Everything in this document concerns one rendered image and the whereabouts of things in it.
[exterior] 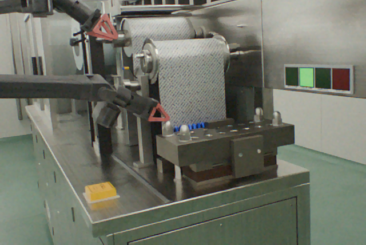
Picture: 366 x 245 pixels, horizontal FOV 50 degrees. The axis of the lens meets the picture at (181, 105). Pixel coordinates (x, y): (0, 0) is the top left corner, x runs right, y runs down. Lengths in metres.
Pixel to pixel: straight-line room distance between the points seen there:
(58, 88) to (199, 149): 0.41
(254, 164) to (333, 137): 3.29
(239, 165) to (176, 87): 0.32
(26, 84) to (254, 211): 0.71
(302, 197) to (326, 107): 3.21
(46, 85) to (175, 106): 0.41
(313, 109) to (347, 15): 3.57
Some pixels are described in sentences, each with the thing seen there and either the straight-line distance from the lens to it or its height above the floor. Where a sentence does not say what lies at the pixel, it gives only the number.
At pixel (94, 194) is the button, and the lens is 1.08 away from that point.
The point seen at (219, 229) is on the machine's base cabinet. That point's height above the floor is 0.79.
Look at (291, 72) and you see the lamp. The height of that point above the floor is 1.20.
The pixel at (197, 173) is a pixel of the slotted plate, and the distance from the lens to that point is 1.11.
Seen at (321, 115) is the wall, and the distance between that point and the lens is 4.50.
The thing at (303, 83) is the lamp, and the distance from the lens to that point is 1.14.
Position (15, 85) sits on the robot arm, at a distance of 1.05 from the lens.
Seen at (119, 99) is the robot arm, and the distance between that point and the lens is 1.15.
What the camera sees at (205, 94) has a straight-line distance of 1.29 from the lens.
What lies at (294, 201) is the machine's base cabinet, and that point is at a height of 0.81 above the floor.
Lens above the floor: 1.29
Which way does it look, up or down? 8 degrees down
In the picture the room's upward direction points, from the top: 4 degrees counter-clockwise
